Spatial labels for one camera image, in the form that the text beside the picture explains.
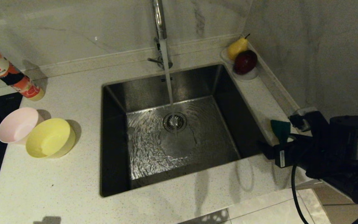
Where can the round metal drain strainer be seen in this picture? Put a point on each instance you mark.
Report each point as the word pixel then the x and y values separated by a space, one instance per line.
pixel 180 123

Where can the chrome faucet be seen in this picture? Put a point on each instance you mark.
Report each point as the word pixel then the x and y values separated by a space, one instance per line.
pixel 158 18

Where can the pink plastic bowl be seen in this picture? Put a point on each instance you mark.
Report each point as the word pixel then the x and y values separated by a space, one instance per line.
pixel 16 124

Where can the yellow plastic bowl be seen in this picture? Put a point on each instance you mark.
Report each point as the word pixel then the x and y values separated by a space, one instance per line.
pixel 49 140

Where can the green yellow sponge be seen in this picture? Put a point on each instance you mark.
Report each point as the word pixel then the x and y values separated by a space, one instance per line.
pixel 280 129

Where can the dark red apple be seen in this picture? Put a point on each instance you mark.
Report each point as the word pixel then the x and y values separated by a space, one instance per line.
pixel 245 61

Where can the stainless steel sink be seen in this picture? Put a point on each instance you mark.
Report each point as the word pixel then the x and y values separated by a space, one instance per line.
pixel 210 149

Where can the orange white dish soap bottle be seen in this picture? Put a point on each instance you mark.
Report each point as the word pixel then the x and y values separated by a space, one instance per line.
pixel 8 73

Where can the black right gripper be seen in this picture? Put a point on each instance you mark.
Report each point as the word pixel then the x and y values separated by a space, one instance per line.
pixel 328 152

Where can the small white dish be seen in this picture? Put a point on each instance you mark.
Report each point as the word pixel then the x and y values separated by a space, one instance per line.
pixel 224 56
pixel 248 77

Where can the yellow pear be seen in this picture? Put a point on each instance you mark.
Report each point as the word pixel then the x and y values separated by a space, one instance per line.
pixel 236 48

